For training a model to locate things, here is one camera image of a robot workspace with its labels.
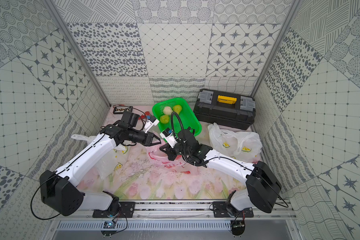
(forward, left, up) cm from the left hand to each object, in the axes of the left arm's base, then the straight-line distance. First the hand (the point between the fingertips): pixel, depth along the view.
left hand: (164, 143), depth 72 cm
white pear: (+39, +5, -18) cm, 43 cm away
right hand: (0, +2, -6) cm, 6 cm away
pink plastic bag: (-7, -7, -8) cm, 13 cm away
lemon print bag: (+11, -47, -20) cm, 52 cm away
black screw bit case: (+43, +43, -21) cm, 65 cm away
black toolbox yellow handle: (+31, -41, -9) cm, 52 cm away
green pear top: (+41, -3, -18) cm, 45 cm away
